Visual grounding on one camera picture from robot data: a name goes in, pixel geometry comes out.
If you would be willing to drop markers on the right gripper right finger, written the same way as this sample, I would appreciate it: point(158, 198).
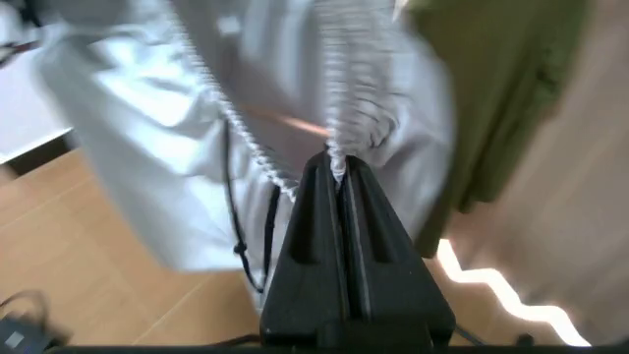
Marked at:
point(393, 285)

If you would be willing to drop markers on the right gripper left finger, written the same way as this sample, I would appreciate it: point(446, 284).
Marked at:
point(309, 275)

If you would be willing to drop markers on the green sleeveless shirt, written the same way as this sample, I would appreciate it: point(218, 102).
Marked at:
point(501, 98)

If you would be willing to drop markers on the pale grey garment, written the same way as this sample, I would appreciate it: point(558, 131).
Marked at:
point(162, 147)

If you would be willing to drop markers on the pink clothes hanger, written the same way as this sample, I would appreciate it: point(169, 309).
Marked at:
point(290, 120)

